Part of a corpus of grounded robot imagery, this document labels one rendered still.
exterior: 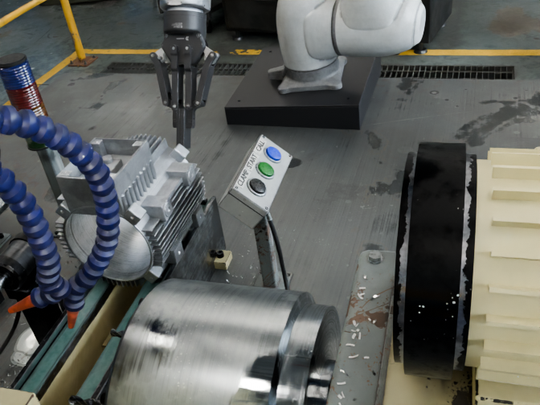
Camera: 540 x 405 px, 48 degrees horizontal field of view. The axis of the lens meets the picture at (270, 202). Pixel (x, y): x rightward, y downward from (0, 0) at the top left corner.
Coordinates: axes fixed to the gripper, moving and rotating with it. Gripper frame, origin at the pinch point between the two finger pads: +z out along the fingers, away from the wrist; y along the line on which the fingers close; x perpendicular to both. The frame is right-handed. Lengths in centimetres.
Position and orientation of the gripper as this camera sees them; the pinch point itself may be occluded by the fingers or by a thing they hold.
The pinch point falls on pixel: (183, 128)
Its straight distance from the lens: 110.3
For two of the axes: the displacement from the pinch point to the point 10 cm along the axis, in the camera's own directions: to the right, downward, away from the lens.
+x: 2.8, -1.0, 9.5
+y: 9.6, 0.6, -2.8
